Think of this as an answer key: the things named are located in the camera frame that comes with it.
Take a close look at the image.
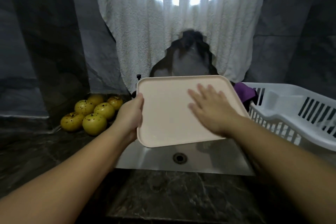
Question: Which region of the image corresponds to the person's right hand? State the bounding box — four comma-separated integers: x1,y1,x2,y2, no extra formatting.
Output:
187,83,245,138

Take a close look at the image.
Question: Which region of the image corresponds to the person's left hand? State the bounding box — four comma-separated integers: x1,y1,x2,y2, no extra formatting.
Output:
110,93,145,146

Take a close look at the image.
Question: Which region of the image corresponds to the group of yellow apples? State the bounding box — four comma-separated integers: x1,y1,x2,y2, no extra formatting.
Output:
60,93,125,136

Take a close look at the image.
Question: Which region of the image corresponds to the beige plastic tray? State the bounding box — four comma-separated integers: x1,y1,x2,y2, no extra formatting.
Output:
136,75,252,148

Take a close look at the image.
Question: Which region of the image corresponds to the person's right forearm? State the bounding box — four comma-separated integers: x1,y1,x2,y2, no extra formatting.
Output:
226,116,336,224

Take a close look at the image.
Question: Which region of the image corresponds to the person's left forearm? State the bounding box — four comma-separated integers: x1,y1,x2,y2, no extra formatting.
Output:
0,127,132,224

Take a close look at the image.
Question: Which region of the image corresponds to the purple cloth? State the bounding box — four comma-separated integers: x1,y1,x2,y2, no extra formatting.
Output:
233,82,258,109

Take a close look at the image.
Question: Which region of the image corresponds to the white sink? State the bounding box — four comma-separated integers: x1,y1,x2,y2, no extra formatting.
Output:
115,138,255,176

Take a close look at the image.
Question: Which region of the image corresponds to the metal sink drain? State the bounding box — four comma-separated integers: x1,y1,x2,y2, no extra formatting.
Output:
173,152,189,165

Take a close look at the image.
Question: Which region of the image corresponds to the white plastic basket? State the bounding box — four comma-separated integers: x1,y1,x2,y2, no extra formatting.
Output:
233,82,336,153

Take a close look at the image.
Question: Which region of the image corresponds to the white hanging towel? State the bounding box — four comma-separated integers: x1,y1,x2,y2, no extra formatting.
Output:
95,0,285,93

